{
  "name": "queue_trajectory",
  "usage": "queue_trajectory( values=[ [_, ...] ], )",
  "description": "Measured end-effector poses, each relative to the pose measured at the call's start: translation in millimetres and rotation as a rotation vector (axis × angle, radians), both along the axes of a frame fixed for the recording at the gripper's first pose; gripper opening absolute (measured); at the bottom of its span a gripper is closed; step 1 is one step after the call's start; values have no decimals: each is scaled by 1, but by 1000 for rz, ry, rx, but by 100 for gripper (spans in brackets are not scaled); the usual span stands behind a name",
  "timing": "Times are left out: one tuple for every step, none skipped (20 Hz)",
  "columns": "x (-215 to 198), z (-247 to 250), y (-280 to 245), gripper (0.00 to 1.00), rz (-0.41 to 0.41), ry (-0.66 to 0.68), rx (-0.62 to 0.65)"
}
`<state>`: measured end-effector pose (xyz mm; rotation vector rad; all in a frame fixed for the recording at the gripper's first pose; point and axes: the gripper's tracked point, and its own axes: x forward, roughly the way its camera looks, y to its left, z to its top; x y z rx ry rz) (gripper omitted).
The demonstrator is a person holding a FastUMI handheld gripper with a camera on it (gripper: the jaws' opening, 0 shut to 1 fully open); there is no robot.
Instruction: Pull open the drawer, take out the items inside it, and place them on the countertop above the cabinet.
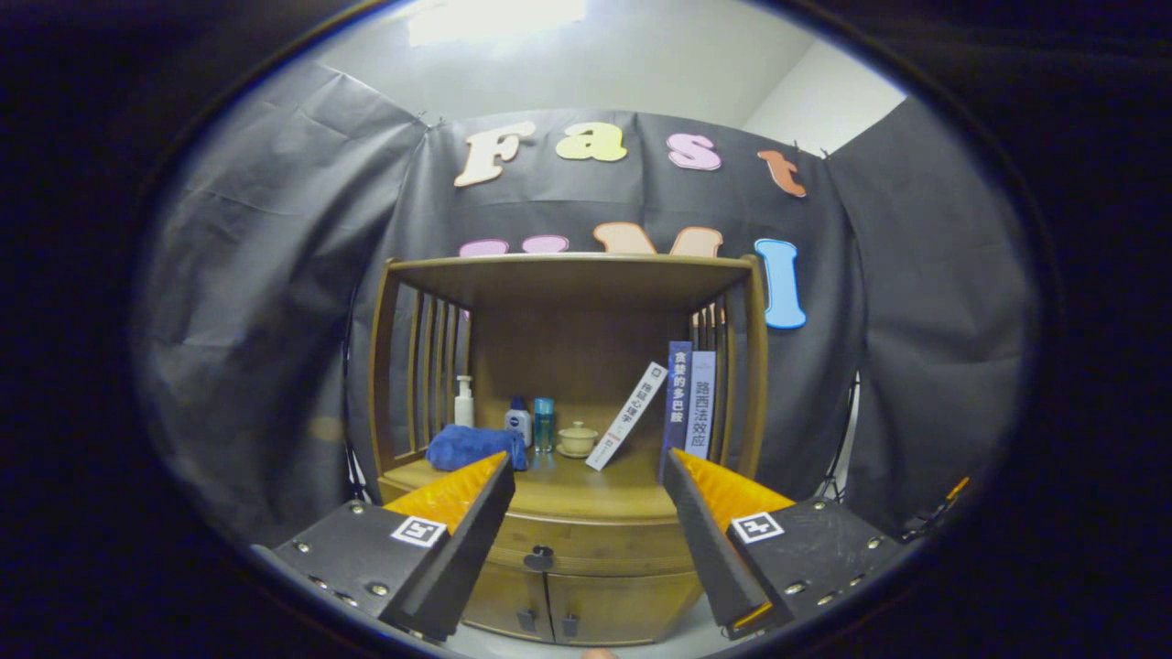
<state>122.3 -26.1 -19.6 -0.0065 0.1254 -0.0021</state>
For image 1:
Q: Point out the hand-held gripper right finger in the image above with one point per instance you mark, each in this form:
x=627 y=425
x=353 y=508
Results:
x=710 y=549

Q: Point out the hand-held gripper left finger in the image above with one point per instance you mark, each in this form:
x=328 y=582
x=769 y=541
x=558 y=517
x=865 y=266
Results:
x=458 y=567

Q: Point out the wooden drawer with black knob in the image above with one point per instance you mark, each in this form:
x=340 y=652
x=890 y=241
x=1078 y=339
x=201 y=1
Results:
x=613 y=540

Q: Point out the wooden cabinet door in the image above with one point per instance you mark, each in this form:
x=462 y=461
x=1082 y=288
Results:
x=632 y=609
x=499 y=599

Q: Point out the wooden countertop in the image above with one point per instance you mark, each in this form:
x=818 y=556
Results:
x=586 y=490

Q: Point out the wooden cabinet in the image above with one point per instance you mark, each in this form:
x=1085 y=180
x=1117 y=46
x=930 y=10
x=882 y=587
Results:
x=577 y=284

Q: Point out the blue folded towel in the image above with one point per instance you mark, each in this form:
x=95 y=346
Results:
x=467 y=444

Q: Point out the pale lavender book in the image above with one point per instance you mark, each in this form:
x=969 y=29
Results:
x=701 y=403

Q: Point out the dark blue book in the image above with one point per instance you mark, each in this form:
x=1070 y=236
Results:
x=676 y=403

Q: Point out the white lotion bottle blue cap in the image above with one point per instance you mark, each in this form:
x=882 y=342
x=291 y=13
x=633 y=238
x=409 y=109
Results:
x=518 y=426

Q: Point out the white pump bottle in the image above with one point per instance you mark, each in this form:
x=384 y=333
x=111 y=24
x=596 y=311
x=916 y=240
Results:
x=464 y=412

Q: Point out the white book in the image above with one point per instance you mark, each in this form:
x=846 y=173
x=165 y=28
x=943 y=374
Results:
x=627 y=416

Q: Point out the clear blue bottle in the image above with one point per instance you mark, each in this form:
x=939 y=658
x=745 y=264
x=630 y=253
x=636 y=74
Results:
x=544 y=426

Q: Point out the beige ceramic lidded cup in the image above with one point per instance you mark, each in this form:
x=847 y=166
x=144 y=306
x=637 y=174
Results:
x=577 y=441

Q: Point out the black orange device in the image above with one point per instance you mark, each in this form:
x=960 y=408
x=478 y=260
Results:
x=934 y=517

